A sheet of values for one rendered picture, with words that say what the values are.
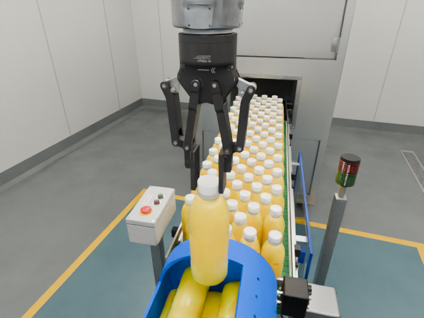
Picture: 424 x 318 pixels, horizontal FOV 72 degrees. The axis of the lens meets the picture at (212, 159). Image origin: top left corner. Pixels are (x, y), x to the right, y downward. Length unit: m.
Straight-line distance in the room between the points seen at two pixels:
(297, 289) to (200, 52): 0.73
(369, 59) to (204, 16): 4.47
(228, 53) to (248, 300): 0.45
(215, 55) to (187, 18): 0.05
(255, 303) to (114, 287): 1.72
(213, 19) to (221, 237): 0.33
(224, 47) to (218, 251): 0.33
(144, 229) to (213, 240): 0.51
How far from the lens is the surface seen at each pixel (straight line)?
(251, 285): 0.64
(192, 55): 0.37
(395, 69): 4.86
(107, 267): 2.40
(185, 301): 0.69
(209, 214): 0.48
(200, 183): 0.46
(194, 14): 0.36
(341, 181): 1.08
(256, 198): 1.10
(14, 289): 2.54
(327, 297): 1.12
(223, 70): 0.39
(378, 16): 4.73
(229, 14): 0.36
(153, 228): 0.97
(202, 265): 0.55
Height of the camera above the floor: 1.71
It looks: 28 degrees down
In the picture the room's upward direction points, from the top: straight up
